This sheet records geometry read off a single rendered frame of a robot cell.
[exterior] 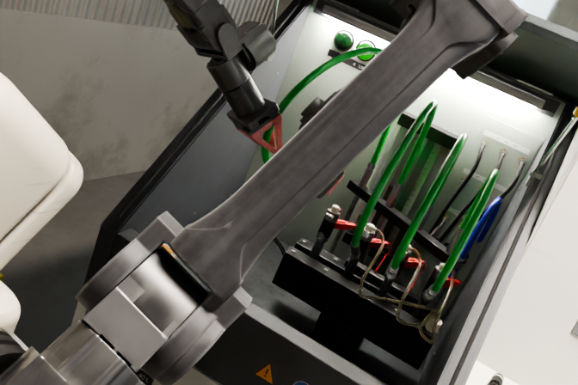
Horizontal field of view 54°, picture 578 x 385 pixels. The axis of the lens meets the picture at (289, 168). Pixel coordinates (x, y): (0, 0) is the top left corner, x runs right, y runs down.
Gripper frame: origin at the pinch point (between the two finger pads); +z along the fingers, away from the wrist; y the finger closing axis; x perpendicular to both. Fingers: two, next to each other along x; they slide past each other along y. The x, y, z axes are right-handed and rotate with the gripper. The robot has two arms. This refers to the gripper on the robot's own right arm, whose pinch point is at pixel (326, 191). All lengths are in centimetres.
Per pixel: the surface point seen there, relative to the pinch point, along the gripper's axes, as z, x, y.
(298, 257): 12.6, 0.3, -10.4
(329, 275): 13.9, -7.0, -9.0
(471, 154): 17.2, -12.1, 35.3
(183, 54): 129, 187, 76
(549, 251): 6.5, -37.9, 17.6
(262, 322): 0.8, -8.1, -26.7
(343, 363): 4.7, -22.3, -22.5
